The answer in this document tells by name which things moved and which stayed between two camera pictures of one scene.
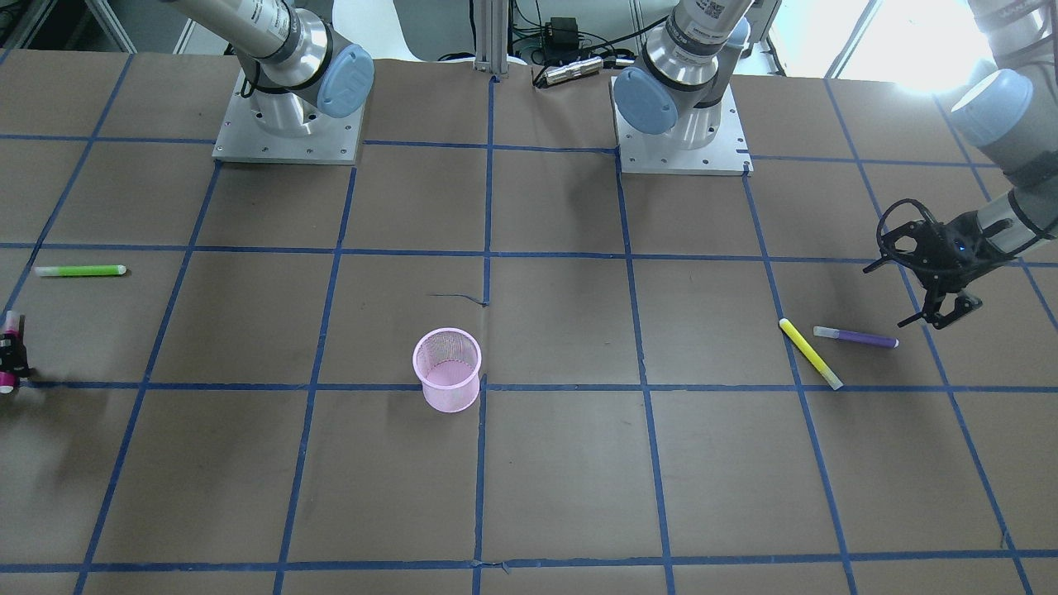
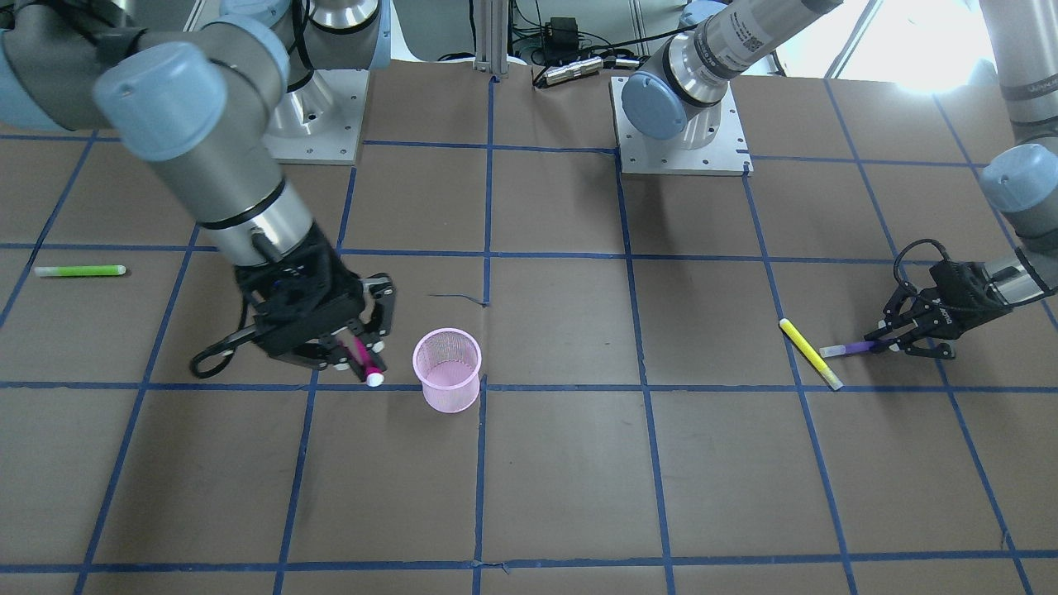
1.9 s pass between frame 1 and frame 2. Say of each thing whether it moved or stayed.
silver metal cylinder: stayed
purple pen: moved
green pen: stayed
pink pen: moved
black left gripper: moved
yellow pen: stayed
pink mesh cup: stayed
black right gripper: moved
